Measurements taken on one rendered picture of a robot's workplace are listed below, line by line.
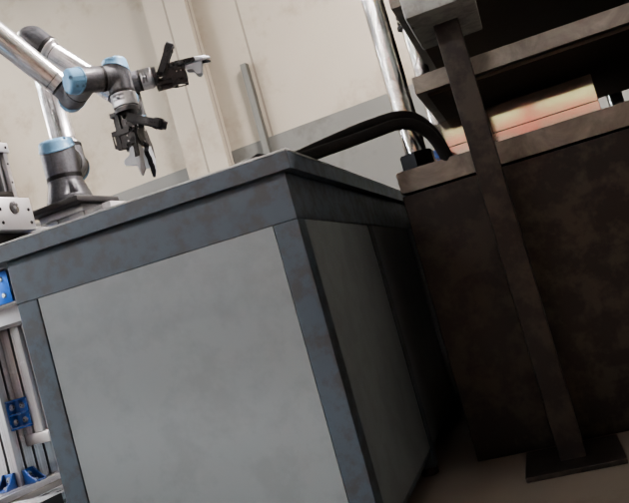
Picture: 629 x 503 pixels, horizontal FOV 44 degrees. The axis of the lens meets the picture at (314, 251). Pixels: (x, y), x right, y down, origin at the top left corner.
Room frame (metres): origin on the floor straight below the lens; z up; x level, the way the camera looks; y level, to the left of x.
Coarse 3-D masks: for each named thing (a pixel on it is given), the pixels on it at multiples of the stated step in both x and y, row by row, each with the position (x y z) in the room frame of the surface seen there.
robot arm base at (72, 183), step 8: (56, 176) 2.51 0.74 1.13; (64, 176) 2.52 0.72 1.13; (72, 176) 2.53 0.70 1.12; (80, 176) 2.56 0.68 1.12; (48, 184) 2.54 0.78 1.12; (56, 184) 2.51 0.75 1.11; (64, 184) 2.51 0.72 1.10; (72, 184) 2.52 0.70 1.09; (80, 184) 2.54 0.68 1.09; (48, 192) 2.53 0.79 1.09; (56, 192) 2.50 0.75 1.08; (64, 192) 2.50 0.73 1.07; (72, 192) 2.52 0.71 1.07; (80, 192) 2.52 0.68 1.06; (88, 192) 2.55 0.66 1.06; (48, 200) 2.56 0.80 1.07; (56, 200) 2.50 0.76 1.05
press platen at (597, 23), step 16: (592, 16) 2.01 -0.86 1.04; (608, 16) 2.00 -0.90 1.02; (624, 16) 1.99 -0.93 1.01; (544, 32) 2.04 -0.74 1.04; (560, 32) 2.03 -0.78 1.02; (576, 32) 2.02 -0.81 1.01; (592, 32) 2.01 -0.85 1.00; (496, 48) 2.08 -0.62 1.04; (512, 48) 2.07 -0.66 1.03; (528, 48) 2.06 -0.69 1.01; (544, 48) 2.05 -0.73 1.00; (560, 48) 2.06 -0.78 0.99; (480, 64) 2.09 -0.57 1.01; (496, 64) 2.08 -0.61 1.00; (512, 64) 2.09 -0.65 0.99; (416, 80) 2.14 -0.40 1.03; (432, 80) 2.13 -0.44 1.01; (448, 80) 2.11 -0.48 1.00; (432, 112) 2.44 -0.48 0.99
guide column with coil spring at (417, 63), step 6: (402, 30) 2.83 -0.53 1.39; (408, 42) 2.82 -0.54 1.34; (408, 48) 2.83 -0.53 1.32; (414, 48) 2.81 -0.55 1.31; (414, 54) 2.81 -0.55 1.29; (414, 60) 2.82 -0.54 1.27; (420, 60) 2.81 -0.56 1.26; (414, 66) 2.82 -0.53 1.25; (420, 66) 2.81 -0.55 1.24; (426, 66) 2.82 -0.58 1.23; (414, 72) 2.83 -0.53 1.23; (420, 72) 2.81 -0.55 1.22; (426, 72) 2.81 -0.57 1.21; (426, 108) 2.82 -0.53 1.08; (426, 114) 2.83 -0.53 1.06; (432, 120) 2.82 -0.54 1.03
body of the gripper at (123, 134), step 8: (120, 112) 2.24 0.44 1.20; (128, 112) 2.25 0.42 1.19; (136, 112) 2.28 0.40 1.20; (120, 120) 2.26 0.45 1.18; (120, 128) 2.26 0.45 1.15; (128, 128) 2.23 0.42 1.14; (136, 128) 2.23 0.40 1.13; (144, 128) 2.28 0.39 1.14; (112, 136) 2.25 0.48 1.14; (120, 136) 2.24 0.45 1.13; (128, 136) 2.24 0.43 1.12; (144, 136) 2.26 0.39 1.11; (120, 144) 2.24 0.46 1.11; (128, 144) 2.24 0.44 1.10; (144, 144) 2.27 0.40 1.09
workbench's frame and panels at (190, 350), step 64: (192, 192) 1.47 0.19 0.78; (256, 192) 1.46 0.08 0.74; (320, 192) 1.66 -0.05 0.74; (384, 192) 2.33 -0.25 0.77; (0, 256) 1.59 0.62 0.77; (64, 256) 1.57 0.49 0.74; (128, 256) 1.53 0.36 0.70; (192, 256) 1.50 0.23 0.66; (256, 256) 1.47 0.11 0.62; (320, 256) 1.53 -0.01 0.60; (384, 256) 2.17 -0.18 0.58; (64, 320) 1.58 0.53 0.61; (128, 320) 1.55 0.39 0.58; (192, 320) 1.51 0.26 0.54; (256, 320) 1.48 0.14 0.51; (320, 320) 1.44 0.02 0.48; (384, 320) 1.94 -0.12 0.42; (64, 384) 1.59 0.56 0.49; (128, 384) 1.56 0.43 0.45; (192, 384) 1.52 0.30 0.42; (256, 384) 1.49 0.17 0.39; (320, 384) 1.45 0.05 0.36; (384, 384) 1.76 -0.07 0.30; (448, 384) 2.64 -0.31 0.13; (64, 448) 1.60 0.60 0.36; (128, 448) 1.57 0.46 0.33; (192, 448) 1.53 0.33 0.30; (256, 448) 1.50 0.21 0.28; (320, 448) 1.46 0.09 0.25; (384, 448) 1.61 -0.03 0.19
